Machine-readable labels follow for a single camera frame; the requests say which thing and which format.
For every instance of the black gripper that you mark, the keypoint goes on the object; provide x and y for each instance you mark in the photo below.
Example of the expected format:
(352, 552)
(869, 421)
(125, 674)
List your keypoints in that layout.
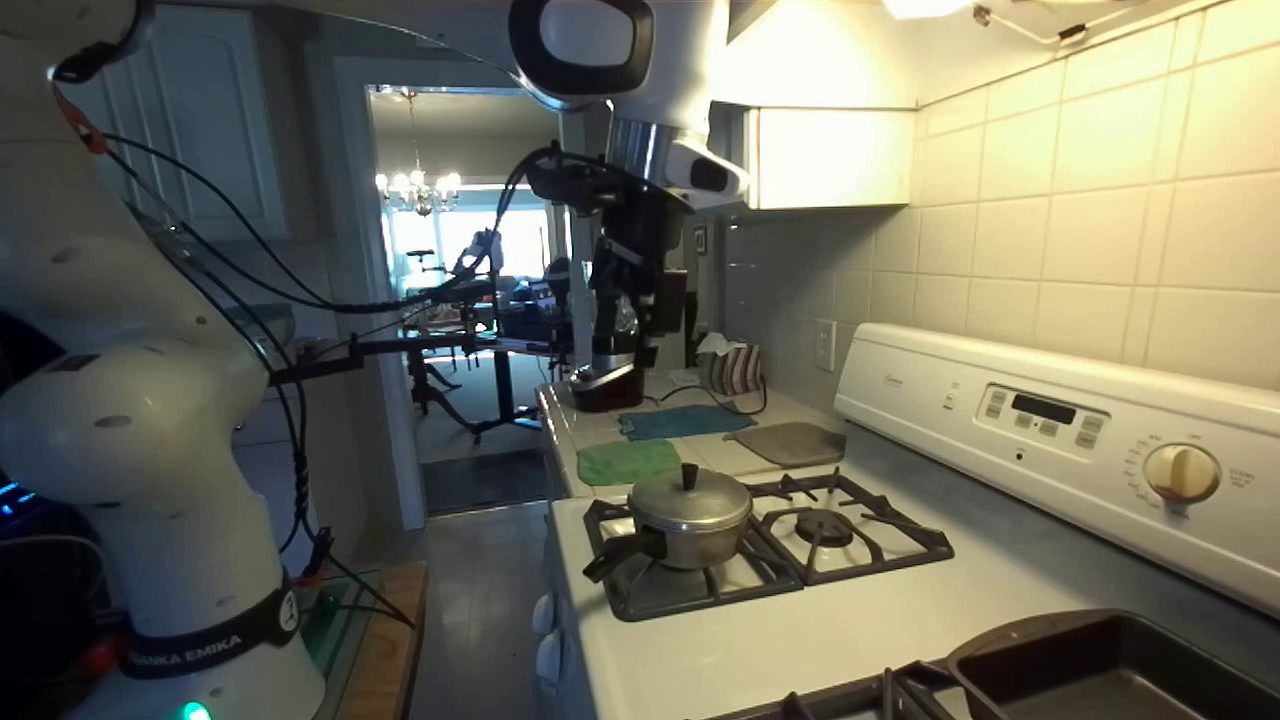
(628, 276)

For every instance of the green cloth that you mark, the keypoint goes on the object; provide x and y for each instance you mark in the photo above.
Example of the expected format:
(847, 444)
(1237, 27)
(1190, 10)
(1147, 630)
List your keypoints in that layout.
(626, 462)

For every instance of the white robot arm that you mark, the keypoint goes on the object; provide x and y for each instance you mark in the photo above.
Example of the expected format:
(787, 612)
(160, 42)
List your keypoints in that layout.
(134, 419)

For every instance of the blue cloth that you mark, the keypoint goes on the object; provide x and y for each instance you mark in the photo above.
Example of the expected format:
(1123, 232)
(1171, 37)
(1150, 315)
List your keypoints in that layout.
(683, 421)

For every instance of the grey square cloth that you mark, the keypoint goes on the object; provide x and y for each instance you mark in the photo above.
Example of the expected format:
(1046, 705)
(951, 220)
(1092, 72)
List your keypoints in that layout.
(795, 444)

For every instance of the small metal pot with lid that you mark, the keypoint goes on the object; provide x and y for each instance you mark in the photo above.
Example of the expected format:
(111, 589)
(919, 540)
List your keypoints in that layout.
(690, 522)

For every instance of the dark red bowl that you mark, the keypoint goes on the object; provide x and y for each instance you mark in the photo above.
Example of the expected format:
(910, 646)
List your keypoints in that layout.
(604, 390)

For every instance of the white upper cabinet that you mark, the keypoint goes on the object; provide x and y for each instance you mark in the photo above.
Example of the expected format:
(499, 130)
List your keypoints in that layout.
(818, 159)

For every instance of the chandelier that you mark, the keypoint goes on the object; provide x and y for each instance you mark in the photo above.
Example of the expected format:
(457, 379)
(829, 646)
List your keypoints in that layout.
(403, 175)

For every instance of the range hood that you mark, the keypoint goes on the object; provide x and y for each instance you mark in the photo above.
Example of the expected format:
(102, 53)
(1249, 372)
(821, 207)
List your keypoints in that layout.
(907, 53)

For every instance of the black stove grate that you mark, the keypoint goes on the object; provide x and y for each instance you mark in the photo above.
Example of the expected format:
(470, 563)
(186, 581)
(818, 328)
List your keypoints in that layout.
(805, 528)
(894, 693)

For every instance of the black front stove grate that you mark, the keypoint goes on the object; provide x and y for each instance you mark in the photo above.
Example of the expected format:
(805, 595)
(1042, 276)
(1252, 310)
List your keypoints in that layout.
(894, 693)

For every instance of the white stove control panel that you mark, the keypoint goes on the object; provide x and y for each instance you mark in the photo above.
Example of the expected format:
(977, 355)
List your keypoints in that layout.
(1072, 435)

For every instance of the cream stove knob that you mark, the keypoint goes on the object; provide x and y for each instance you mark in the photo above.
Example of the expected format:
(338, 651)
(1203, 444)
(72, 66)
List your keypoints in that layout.
(1180, 474)

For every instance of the dark baking pan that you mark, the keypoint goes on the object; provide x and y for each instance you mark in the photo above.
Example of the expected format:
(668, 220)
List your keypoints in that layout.
(1100, 667)

